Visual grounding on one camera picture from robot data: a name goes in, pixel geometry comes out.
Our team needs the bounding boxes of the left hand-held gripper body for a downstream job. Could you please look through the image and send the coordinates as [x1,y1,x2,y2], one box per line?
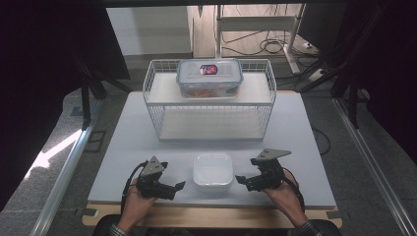
[135,155,178,202]

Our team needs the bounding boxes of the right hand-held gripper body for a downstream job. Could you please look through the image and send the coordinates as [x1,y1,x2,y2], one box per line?
[245,147,293,193]

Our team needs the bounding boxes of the white square bowl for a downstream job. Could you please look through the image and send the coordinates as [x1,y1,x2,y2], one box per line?
[192,151,234,193]

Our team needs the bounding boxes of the white wire shelf rack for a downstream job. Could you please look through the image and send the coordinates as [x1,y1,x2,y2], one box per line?
[142,58,277,142]

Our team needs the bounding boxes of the clear lidded food container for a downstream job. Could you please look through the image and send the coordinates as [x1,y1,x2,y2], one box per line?
[175,58,245,99]

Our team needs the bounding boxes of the person's left hand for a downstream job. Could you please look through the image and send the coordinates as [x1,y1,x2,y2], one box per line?
[118,183,157,230]

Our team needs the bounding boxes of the person's right hand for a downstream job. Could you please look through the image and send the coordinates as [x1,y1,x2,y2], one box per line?
[263,176,309,225]

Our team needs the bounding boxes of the black metal stand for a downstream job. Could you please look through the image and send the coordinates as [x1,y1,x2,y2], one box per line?
[80,77,107,130]

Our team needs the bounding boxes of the white power strip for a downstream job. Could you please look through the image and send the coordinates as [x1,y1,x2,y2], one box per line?
[307,68,329,83]

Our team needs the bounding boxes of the white cabinet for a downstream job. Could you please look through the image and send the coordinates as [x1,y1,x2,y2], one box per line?
[105,6,194,57]

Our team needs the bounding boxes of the dark curtain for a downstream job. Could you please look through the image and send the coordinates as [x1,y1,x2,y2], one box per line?
[296,0,417,166]
[0,0,132,212]

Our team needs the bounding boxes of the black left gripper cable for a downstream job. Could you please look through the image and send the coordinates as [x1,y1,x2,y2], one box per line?
[120,160,149,214]

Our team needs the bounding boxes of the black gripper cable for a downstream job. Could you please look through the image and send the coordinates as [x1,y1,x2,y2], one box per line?
[120,160,149,214]
[282,166,307,213]

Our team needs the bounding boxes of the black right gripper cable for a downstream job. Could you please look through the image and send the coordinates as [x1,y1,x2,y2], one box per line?
[282,166,307,213]

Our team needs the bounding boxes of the black cable beside table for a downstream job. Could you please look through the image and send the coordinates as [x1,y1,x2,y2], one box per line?
[311,126,331,156]

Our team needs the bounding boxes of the aluminium rail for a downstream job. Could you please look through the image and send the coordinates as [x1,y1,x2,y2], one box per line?
[30,97,99,236]
[331,97,417,236]

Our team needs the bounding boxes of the black floor cables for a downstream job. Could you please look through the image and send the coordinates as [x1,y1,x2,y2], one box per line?
[220,29,318,57]

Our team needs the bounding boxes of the white desk frame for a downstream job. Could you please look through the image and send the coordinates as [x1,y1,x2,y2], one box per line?
[214,3,307,75]

